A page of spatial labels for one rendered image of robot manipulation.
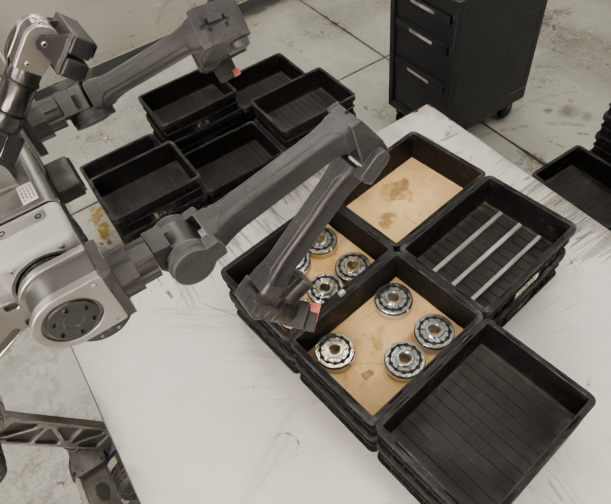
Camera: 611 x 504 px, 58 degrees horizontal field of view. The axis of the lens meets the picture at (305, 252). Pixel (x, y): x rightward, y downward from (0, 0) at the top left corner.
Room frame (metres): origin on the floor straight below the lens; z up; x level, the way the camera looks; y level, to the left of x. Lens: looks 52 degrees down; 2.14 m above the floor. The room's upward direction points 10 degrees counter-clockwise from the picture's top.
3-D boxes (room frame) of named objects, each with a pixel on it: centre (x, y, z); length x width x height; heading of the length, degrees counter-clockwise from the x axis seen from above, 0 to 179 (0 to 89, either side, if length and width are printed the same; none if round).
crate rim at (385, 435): (0.42, -0.33, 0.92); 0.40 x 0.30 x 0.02; 124
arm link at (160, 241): (0.61, 0.22, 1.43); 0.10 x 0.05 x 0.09; 116
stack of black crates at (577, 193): (1.48, -1.24, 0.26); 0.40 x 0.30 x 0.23; 26
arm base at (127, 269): (0.57, 0.29, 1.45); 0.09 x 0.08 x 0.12; 26
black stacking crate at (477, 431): (0.42, -0.33, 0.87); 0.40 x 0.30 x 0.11; 124
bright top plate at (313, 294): (0.86, -0.04, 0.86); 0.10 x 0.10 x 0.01
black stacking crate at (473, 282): (0.89, -0.50, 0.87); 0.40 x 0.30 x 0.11; 124
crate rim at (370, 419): (0.67, -0.17, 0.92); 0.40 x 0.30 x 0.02; 124
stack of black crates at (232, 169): (1.92, 0.25, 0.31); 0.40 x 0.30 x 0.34; 116
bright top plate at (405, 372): (0.61, -0.20, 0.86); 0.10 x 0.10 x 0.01
